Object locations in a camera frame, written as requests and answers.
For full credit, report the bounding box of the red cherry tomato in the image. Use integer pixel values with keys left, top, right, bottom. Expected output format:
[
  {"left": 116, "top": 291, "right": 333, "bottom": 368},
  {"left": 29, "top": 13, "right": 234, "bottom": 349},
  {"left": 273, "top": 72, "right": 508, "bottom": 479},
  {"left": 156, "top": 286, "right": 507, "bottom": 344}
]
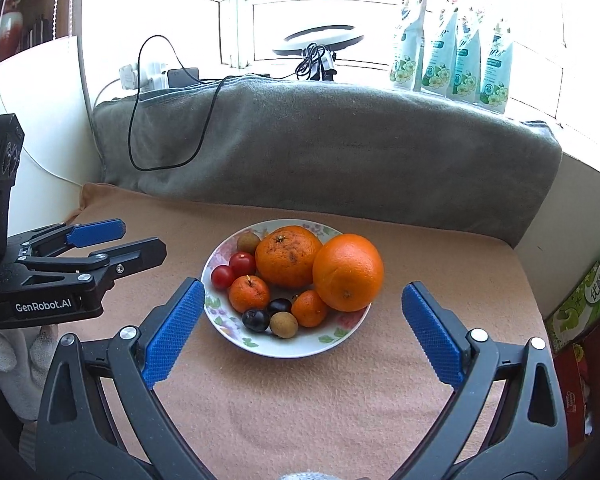
[
  {"left": 228, "top": 252, "right": 257, "bottom": 278},
  {"left": 210, "top": 264, "right": 236, "bottom": 290}
]

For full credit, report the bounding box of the brown longan fruit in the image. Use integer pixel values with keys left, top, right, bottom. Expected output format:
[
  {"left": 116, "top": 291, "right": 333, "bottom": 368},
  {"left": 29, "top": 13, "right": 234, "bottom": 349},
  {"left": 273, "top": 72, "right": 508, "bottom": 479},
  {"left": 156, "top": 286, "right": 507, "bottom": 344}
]
[
  {"left": 236, "top": 231, "right": 261, "bottom": 255},
  {"left": 270, "top": 312, "right": 299, "bottom": 339}
]

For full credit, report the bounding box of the small round mandarin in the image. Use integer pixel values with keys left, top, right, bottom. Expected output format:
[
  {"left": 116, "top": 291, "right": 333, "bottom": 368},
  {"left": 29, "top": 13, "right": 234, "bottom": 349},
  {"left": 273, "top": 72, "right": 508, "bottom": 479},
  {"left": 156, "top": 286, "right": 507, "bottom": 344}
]
[{"left": 228, "top": 275, "right": 271, "bottom": 313}]

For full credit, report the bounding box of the dark plum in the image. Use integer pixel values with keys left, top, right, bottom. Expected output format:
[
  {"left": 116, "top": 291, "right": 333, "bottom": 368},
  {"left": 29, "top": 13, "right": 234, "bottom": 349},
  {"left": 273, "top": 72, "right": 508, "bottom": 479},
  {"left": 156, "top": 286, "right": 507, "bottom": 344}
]
[
  {"left": 266, "top": 298, "right": 292, "bottom": 316},
  {"left": 242, "top": 309, "right": 271, "bottom": 334}
]

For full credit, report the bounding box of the rough large orange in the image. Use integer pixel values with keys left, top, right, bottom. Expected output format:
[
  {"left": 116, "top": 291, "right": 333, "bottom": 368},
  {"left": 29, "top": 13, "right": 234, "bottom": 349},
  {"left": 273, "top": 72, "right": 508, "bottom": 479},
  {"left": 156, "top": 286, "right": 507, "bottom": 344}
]
[{"left": 254, "top": 226, "right": 323, "bottom": 289}]

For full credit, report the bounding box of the small mandarin with stem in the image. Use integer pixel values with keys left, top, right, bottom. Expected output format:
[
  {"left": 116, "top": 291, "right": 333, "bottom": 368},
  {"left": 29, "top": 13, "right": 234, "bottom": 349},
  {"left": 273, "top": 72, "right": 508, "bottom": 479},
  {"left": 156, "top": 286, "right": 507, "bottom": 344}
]
[{"left": 291, "top": 289, "right": 329, "bottom": 328}]

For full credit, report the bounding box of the smooth large orange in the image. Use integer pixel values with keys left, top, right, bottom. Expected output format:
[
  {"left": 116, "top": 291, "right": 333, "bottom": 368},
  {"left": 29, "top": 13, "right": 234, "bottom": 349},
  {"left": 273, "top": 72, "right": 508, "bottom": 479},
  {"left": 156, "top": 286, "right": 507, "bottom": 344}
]
[{"left": 312, "top": 234, "right": 384, "bottom": 312}]

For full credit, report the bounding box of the left gloved hand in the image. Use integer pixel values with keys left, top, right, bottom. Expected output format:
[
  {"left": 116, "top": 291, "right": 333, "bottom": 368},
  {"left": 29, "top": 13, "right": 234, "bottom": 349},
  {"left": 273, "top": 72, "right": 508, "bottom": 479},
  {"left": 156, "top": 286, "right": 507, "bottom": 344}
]
[{"left": 0, "top": 325, "right": 58, "bottom": 422}]

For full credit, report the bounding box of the red cardboard box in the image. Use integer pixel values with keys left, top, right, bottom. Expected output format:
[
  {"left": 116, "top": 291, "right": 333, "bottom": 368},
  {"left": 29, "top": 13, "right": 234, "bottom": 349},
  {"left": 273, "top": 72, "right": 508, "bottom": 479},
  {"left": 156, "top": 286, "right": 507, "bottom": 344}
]
[{"left": 554, "top": 322, "right": 600, "bottom": 448}]

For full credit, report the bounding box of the green cardboard box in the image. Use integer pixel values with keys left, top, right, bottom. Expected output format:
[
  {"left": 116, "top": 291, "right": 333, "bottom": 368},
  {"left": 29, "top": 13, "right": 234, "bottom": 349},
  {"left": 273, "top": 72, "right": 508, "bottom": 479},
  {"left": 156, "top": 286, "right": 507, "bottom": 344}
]
[{"left": 545, "top": 260, "right": 600, "bottom": 354}]

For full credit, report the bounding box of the pink table blanket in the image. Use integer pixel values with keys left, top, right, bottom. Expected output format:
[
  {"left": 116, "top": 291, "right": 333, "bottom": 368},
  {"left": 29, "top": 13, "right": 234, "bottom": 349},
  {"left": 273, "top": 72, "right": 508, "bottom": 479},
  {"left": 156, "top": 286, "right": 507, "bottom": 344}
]
[{"left": 59, "top": 184, "right": 546, "bottom": 479}]

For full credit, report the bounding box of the white power strip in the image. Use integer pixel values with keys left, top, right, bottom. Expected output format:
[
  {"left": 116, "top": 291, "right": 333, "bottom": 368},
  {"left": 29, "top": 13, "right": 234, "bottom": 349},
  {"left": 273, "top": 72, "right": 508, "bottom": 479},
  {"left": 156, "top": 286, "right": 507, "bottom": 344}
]
[{"left": 119, "top": 62, "right": 169, "bottom": 92}]

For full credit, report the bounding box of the black power adapter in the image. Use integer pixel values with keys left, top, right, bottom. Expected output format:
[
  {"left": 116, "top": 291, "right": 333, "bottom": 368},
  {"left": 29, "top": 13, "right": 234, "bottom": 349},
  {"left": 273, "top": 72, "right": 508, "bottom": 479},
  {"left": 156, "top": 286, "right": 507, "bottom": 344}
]
[{"left": 166, "top": 67, "right": 200, "bottom": 88}]

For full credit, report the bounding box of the floral ceramic plate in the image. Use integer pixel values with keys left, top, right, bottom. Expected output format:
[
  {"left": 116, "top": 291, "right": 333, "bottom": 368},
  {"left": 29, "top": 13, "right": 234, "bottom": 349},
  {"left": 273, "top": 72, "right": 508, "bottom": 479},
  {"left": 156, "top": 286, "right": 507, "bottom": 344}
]
[{"left": 200, "top": 219, "right": 372, "bottom": 359}]

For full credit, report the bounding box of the grey folded blanket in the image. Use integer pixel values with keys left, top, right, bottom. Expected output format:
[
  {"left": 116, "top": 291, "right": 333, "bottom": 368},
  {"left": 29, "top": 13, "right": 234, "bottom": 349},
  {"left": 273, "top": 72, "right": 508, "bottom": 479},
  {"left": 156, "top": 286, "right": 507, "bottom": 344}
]
[{"left": 93, "top": 76, "right": 562, "bottom": 245}]

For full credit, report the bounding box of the teal refill pouch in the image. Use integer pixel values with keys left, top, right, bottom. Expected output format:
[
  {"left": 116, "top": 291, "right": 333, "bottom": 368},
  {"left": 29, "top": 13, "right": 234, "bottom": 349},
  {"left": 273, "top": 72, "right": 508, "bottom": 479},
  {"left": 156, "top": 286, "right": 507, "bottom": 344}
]
[
  {"left": 389, "top": 0, "right": 427, "bottom": 91},
  {"left": 420, "top": 0, "right": 458, "bottom": 96},
  {"left": 450, "top": 6, "right": 482, "bottom": 104},
  {"left": 478, "top": 18, "right": 514, "bottom": 114}
]

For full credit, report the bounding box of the black cable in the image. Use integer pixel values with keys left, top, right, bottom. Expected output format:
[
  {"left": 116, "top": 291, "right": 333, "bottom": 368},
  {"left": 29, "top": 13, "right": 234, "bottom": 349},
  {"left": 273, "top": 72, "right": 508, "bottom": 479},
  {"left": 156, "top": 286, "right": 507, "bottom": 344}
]
[{"left": 126, "top": 34, "right": 236, "bottom": 172}]

